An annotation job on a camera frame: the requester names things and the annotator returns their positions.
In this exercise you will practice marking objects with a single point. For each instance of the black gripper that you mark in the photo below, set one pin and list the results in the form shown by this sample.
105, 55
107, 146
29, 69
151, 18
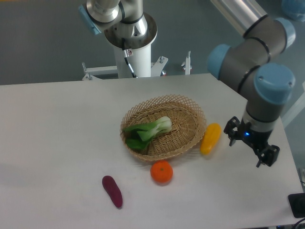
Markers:
258, 141

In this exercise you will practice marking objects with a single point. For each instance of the green bok choy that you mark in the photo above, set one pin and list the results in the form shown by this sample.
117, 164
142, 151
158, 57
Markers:
138, 137

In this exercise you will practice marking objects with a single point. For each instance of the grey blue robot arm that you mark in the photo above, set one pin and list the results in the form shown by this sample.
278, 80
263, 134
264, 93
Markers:
246, 68

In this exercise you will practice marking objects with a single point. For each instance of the woven wicker basket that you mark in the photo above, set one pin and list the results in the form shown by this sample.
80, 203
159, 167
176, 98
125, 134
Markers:
188, 126

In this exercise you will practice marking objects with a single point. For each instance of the yellow pepper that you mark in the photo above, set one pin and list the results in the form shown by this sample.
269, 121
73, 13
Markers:
210, 138

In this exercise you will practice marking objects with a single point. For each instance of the black device at edge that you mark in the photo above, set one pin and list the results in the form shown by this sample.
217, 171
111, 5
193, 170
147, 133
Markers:
297, 204

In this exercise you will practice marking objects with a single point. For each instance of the orange mandarin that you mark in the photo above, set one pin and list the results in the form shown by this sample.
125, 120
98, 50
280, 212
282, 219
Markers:
161, 172

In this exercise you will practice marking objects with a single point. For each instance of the blue plastic bag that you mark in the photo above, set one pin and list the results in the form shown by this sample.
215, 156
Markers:
295, 9

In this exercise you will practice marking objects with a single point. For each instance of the purple sweet potato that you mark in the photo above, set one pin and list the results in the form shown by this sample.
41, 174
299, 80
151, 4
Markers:
113, 191

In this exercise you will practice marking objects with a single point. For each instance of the white table leg frame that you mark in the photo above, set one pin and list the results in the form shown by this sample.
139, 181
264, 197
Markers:
294, 110

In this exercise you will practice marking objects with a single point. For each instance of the white pedestal base frame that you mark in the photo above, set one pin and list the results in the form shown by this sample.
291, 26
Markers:
157, 68

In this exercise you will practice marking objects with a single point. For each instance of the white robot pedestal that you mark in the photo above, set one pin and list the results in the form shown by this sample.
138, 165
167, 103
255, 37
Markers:
133, 40

